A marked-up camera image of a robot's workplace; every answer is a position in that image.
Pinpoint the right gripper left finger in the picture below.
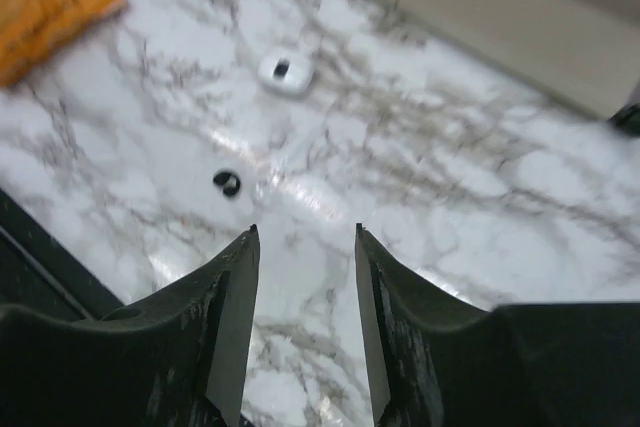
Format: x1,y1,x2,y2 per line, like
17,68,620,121
1,227,260,426

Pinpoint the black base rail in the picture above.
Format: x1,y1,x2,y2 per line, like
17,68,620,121
1,193,123,321

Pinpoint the black earbud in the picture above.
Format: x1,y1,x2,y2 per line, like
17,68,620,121
212,170,242,198

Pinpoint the orange Kettle chip bag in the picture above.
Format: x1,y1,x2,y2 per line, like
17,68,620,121
1,0,127,87

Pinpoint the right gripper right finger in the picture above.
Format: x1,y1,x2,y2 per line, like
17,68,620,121
355,227,639,426

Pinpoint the white earbud charging case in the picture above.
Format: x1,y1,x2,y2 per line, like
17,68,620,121
257,47,315,96

